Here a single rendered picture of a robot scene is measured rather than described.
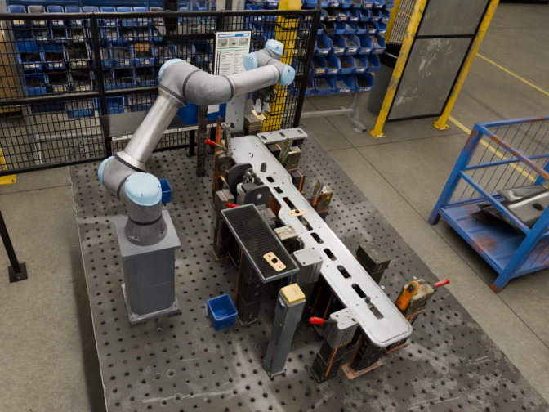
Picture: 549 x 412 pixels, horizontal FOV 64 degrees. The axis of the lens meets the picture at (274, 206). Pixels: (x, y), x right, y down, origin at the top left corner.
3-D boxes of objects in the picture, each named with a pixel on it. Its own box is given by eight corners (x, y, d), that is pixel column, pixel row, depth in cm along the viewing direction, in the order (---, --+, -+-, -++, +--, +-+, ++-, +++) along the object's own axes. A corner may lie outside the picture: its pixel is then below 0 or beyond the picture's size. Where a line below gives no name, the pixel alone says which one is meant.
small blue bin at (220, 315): (237, 325, 184) (238, 313, 179) (215, 333, 180) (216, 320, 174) (226, 306, 191) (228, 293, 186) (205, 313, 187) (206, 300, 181)
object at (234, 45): (247, 81, 263) (252, 29, 244) (212, 84, 253) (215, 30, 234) (246, 80, 265) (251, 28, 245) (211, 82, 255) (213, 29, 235)
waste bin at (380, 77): (412, 119, 514) (435, 59, 468) (377, 123, 494) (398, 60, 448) (387, 99, 548) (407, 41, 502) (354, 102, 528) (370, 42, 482)
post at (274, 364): (286, 371, 172) (307, 301, 144) (269, 378, 168) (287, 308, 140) (277, 355, 176) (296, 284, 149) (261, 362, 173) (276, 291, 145)
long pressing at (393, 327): (421, 330, 160) (423, 328, 159) (373, 351, 150) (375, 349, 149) (255, 135, 248) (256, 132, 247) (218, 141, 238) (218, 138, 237)
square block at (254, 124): (255, 172, 270) (262, 120, 247) (243, 174, 267) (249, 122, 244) (249, 164, 275) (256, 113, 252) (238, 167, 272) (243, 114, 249)
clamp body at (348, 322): (341, 378, 173) (366, 324, 150) (317, 388, 168) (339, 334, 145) (328, 357, 179) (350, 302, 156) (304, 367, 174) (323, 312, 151)
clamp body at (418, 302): (410, 346, 189) (442, 292, 166) (384, 358, 183) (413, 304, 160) (395, 326, 196) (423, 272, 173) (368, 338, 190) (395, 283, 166)
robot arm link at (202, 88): (207, 87, 142) (299, 61, 174) (185, 74, 147) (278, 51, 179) (205, 118, 149) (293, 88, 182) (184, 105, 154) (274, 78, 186)
